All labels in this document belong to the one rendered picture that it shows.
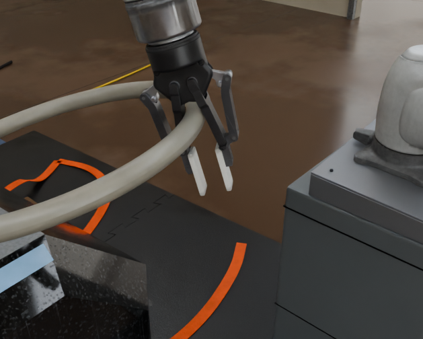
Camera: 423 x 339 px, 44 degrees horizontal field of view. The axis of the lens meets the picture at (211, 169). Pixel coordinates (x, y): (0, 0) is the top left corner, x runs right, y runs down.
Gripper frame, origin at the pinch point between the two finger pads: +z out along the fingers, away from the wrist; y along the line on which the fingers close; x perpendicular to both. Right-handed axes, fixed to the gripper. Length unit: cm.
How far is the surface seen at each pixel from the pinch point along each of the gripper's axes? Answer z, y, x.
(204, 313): 96, 38, -79
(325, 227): 39, -13, -38
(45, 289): 20.1, 38.5, -4.2
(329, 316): 66, -10, -38
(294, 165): 100, 1, -194
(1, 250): 11.3, 44.7, -6.3
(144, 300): 42, 31, -25
